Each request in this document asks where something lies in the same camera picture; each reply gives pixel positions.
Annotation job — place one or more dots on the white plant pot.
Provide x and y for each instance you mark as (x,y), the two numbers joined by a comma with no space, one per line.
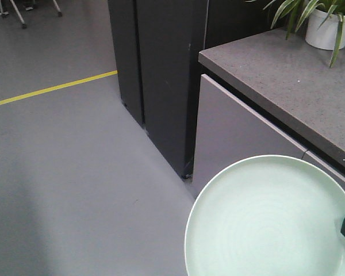
(323,36)

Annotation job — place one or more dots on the green potted plant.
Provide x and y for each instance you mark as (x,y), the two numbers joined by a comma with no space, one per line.
(298,12)

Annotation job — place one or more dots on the light green round plate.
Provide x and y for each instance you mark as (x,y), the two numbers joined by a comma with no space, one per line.
(267,215)

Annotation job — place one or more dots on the metal chair legs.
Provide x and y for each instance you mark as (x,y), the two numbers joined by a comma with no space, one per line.
(19,10)

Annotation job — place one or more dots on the tall black cabinet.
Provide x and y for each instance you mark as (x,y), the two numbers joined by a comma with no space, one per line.
(156,46)

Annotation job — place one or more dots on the grey kitchen cabinet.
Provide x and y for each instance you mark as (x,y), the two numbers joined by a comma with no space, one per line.
(229,130)

